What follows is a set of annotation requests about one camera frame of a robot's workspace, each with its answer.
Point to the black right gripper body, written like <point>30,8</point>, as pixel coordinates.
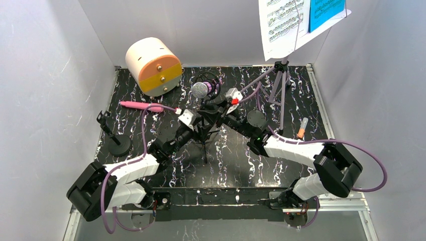
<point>221,112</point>

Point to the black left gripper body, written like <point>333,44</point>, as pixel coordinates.
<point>193,125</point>

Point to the black tripod microphone stand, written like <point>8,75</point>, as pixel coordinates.
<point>213,78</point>

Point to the silver mesh studio microphone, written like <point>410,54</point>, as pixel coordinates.
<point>202,89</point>

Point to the lilac music stand tripod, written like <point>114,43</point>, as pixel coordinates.
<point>281,80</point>

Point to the pink microphone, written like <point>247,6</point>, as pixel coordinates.
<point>140,105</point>

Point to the black round-base mic stand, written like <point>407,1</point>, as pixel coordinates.
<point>119,145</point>

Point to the white sheet music page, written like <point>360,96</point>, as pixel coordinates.
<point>284,26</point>

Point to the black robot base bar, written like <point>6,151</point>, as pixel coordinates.
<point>221,203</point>

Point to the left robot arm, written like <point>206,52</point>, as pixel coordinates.
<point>100,186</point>

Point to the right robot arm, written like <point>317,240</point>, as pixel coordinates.
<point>336,169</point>

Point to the orange grey marker pen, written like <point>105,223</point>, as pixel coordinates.
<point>301,132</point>

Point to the round pastel drawer cabinet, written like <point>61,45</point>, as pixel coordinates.
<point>154,67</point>

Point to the blue sheet music page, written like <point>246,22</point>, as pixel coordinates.
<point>322,10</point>

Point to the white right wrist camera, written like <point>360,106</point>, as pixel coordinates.
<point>234,95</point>

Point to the aluminium rail right edge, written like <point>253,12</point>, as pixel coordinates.
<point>356,201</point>

